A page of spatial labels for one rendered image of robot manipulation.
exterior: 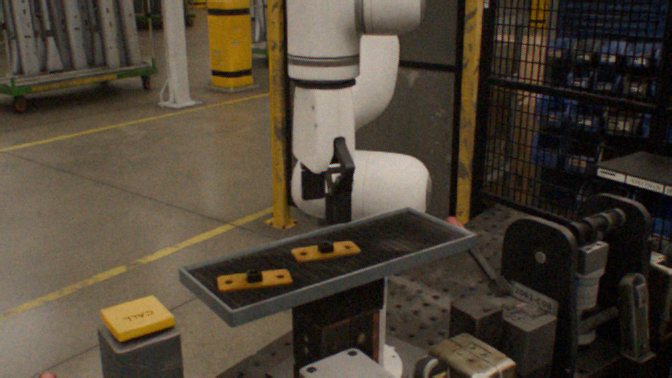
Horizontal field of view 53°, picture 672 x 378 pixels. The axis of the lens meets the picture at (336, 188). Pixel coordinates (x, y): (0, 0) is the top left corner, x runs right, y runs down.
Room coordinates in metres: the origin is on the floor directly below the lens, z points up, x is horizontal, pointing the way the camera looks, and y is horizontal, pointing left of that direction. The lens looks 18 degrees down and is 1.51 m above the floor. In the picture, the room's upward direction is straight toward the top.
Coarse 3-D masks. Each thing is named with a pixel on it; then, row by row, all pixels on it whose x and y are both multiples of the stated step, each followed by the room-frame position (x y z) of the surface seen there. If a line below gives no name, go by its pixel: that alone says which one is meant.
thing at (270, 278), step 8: (248, 272) 0.71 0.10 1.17; (256, 272) 0.72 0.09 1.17; (264, 272) 0.73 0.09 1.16; (272, 272) 0.73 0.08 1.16; (280, 272) 0.73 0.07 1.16; (288, 272) 0.73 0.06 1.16; (224, 280) 0.71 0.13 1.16; (232, 280) 0.71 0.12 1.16; (240, 280) 0.71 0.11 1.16; (248, 280) 0.71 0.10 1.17; (256, 280) 0.71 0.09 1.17; (264, 280) 0.71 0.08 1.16; (272, 280) 0.71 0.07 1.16; (280, 280) 0.71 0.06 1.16; (288, 280) 0.71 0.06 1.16; (224, 288) 0.69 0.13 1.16; (232, 288) 0.69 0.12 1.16; (240, 288) 0.69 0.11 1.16; (248, 288) 0.69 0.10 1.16; (256, 288) 0.70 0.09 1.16
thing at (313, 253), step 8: (304, 248) 0.81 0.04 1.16; (312, 248) 0.81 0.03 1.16; (320, 248) 0.79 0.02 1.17; (328, 248) 0.79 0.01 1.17; (336, 248) 0.81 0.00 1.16; (344, 248) 0.80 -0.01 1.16; (352, 248) 0.81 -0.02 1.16; (296, 256) 0.78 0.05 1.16; (304, 256) 0.78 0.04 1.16; (312, 256) 0.78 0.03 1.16; (320, 256) 0.78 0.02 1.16; (328, 256) 0.78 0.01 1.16; (336, 256) 0.78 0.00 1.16
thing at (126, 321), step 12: (144, 300) 0.67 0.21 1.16; (156, 300) 0.67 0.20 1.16; (108, 312) 0.64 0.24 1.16; (120, 312) 0.64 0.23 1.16; (132, 312) 0.64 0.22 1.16; (144, 312) 0.64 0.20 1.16; (156, 312) 0.64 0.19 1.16; (168, 312) 0.64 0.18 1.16; (108, 324) 0.62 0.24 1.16; (120, 324) 0.62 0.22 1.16; (132, 324) 0.62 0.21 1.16; (144, 324) 0.62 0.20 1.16; (156, 324) 0.62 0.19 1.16; (168, 324) 0.63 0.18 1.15; (120, 336) 0.60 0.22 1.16; (132, 336) 0.61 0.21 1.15
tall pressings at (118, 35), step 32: (32, 0) 7.99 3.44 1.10; (64, 0) 8.06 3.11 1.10; (96, 0) 8.17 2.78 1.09; (128, 0) 8.45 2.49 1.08; (32, 32) 7.63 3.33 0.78; (64, 32) 8.20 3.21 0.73; (96, 32) 8.32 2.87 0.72; (128, 32) 8.38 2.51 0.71; (32, 64) 7.56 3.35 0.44; (64, 64) 8.17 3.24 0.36; (96, 64) 8.25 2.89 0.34; (128, 64) 8.39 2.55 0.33
